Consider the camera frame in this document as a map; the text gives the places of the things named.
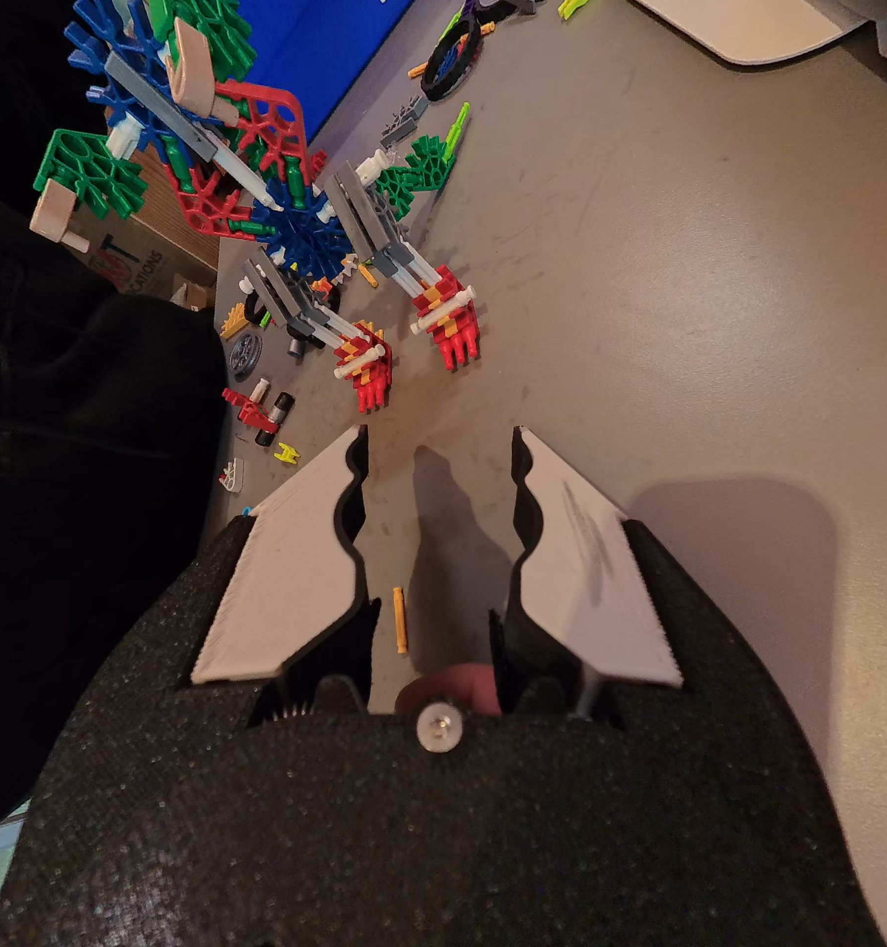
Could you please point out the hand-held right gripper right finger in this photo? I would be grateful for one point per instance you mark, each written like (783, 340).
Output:
(598, 592)

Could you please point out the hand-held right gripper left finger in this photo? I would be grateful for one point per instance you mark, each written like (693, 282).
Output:
(288, 584)

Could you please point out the blue plastic bin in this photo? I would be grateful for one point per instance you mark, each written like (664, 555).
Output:
(310, 66)

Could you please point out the person's right hand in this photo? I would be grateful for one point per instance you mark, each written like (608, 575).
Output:
(450, 684)

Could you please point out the white and red connector piece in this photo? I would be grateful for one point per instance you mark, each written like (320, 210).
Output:
(232, 475)

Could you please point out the small yellow clip connector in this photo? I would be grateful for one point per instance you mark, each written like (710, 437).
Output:
(286, 453)

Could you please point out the red toy piece assembly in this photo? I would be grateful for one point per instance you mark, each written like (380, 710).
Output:
(252, 413)

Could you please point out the grey wheel hub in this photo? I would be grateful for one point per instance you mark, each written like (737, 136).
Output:
(245, 353)

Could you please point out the yellow fan connector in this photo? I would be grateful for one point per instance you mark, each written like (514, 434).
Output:
(233, 322)

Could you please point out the small black toy tyre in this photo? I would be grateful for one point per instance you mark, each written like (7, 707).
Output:
(255, 313)

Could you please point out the printed cardboard box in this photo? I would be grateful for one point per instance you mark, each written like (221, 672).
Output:
(144, 270)

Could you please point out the colourful construction toy model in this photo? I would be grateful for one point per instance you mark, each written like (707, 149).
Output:
(299, 237)

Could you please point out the green fan connector assembly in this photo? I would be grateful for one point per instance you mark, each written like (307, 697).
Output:
(414, 175)

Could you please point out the dark grey connector piece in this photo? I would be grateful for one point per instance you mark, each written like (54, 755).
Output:
(403, 123)

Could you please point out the large black toy tyre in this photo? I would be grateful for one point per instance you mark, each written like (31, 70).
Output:
(437, 92)

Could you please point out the white monitor stand base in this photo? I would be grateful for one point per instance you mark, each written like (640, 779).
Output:
(746, 29)

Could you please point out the yellow connector piece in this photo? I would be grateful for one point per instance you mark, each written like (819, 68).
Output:
(570, 7)

